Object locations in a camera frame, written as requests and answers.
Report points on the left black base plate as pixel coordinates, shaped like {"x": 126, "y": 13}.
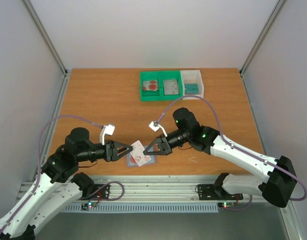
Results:
{"x": 95, "y": 192}

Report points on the left aluminium corner post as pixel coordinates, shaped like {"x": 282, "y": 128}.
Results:
{"x": 41, "y": 29}

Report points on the right circuit board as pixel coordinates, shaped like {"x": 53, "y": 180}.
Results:
{"x": 226, "y": 205}

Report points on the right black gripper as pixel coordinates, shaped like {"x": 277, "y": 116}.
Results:
{"x": 164, "y": 145}

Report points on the white bin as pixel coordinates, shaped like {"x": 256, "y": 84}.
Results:
{"x": 192, "y": 82}

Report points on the red patterned card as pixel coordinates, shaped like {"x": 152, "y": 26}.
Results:
{"x": 150, "y": 85}

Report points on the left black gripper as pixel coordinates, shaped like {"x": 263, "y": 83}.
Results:
{"x": 112, "y": 152}

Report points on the grey slotted cable duct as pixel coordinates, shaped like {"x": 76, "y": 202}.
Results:
{"x": 134, "y": 208}

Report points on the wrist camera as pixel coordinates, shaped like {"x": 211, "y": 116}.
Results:
{"x": 107, "y": 130}
{"x": 156, "y": 126}

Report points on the aluminium corner post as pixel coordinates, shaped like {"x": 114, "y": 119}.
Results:
{"x": 41, "y": 29}
{"x": 279, "y": 5}

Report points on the teal card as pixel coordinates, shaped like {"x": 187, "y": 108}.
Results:
{"x": 191, "y": 89}

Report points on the green bin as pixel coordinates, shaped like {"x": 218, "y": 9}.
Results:
{"x": 170, "y": 74}
{"x": 149, "y": 96}

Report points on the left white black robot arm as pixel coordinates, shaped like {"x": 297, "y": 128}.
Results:
{"x": 58, "y": 184}

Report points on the circuit board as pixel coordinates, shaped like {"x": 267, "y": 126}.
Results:
{"x": 226, "y": 205}
{"x": 88, "y": 206}

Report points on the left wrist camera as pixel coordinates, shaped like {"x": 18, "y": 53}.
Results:
{"x": 107, "y": 130}

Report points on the middle green bin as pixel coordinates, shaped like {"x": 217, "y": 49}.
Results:
{"x": 170, "y": 74}

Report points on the white floral VIP card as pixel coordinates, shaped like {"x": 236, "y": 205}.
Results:
{"x": 171, "y": 87}

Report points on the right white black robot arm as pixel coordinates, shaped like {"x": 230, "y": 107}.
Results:
{"x": 271, "y": 178}

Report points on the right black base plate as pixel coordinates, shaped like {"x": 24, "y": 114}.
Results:
{"x": 208, "y": 192}

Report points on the card with magnetic stripe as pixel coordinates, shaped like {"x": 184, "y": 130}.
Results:
{"x": 138, "y": 149}

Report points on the left green bin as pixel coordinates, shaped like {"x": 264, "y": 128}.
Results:
{"x": 149, "y": 96}

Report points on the left circuit board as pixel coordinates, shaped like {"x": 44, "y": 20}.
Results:
{"x": 88, "y": 206}

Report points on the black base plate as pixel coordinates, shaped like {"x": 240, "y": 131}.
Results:
{"x": 95, "y": 192}
{"x": 208, "y": 192}

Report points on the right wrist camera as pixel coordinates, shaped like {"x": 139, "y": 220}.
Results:
{"x": 156, "y": 126}

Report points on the right aluminium corner post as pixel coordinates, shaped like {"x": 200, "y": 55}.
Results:
{"x": 279, "y": 5}

